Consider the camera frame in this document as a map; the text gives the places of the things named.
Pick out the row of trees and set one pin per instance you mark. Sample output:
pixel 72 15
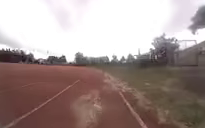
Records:
pixel 80 59

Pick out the pale dirt strip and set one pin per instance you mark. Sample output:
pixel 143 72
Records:
pixel 123 85

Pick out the red running track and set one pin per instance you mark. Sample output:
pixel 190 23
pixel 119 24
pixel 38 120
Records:
pixel 56 76

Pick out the white painted lane line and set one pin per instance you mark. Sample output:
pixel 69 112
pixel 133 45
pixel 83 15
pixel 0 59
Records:
pixel 23 86
pixel 131 110
pixel 43 104

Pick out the tree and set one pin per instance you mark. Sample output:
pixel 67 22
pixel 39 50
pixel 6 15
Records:
pixel 163 48

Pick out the grass strip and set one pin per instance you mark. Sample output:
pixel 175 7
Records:
pixel 176 90

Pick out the grey building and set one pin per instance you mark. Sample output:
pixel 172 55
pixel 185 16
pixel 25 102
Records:
pixel 203 53

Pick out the dark overhanging tree foliage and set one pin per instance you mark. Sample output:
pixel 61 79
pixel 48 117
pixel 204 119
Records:
pixel 203 16

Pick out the metal frame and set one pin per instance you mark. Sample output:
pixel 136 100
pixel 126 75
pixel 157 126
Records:
pixel 186 40

